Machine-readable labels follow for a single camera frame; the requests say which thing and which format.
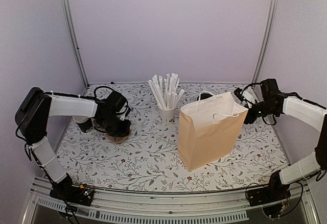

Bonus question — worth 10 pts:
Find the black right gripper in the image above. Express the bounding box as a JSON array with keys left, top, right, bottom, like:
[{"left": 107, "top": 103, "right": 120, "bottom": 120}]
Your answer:
[{"left": 233, "top": 101, "right": 277, "bottom": 125}]

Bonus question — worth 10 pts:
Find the brown cardboard cup carrier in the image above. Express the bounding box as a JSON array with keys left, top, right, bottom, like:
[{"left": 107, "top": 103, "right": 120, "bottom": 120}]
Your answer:
[{"left": 94, "top": 126, "right": 130, "bottom": 144}]

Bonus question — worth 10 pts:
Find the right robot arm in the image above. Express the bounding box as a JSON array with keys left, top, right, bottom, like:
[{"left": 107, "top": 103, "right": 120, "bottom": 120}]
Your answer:
[{"left": 235, "top": 79, "right": 326, "bottom": 202}]

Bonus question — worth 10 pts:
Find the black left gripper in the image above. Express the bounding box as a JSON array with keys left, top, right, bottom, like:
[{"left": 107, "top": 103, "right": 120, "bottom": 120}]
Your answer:
[{"left": 101, "top": 113, "right": 131, "bottom": 137}]

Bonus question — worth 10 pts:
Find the brown paper bag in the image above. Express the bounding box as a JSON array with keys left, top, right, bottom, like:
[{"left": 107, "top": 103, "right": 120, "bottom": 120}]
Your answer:
[{"left": 178, "top": 92, "right": 248, "bottom": 171}]

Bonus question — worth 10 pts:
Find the left aluminium corner post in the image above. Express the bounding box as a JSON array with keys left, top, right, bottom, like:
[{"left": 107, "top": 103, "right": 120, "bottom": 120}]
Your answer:
[{"left": 61, "top": 0, "right": 89, "bottom": 88}]

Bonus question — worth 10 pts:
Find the aluminium front rail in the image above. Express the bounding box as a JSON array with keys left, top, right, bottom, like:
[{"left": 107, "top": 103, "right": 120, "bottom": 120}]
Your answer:
[{"left": 22, "top": 177, "right": 320, "bottom": 223}]

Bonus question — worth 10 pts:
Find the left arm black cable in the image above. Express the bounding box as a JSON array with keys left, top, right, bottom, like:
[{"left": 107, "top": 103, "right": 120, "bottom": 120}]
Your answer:
[{"left": 92, "top": 86, "right": 114, "bottom": 102}]

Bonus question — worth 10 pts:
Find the right aluminium corner post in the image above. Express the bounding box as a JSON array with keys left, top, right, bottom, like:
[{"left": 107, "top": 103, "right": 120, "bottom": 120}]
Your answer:
[{"left": 251, "top": 0, "right": 278, "bottom": 83}]

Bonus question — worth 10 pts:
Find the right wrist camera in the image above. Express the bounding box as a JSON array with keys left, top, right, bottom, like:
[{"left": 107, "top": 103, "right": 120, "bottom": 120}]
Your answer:
[{"left": 234, "top": 88, "right": 257, "bottom": 109}]

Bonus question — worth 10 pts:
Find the black plastic cup lid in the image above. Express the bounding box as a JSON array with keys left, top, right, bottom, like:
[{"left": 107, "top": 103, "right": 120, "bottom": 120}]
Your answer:
[{"left": 195, "top": 93, "right": 212, "bottom": 101}]

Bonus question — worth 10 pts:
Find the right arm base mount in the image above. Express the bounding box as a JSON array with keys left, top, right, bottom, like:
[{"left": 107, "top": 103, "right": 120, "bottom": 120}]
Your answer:
[{"left": 245, "top": 170, "right": 304, "bottom": 219}]

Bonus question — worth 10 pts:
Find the white paper straw cup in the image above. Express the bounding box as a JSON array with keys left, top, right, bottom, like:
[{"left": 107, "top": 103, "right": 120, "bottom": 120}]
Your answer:
[{"left": 158, "top": 105, "right": 176, "bottom": 122}]

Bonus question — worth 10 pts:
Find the aluminium corner post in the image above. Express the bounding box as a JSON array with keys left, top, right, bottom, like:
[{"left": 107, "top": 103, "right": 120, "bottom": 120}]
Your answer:
[
  {"left": 251, "top": 0, "right": 278, "bottom": 83},
  {"left": 61, "top": 0, "right": 89, "bottom": 88}
]

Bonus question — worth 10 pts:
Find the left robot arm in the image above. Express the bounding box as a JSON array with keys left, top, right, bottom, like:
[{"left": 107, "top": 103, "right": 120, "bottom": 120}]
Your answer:
[{"left": 15, "top": 87, "right": 131, "bottom": 201}]

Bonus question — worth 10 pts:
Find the paper-wrapped straws bundle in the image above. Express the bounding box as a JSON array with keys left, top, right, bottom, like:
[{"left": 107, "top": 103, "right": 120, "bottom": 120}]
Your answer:
[{"left": 148, "top": 73, "right": 185, "bottom": 110}]

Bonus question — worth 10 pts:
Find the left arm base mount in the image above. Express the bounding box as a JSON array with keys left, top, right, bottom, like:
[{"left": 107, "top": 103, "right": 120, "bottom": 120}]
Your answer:
[{"left": 49, "top": 174, "right": 95, "bottom": 207}]

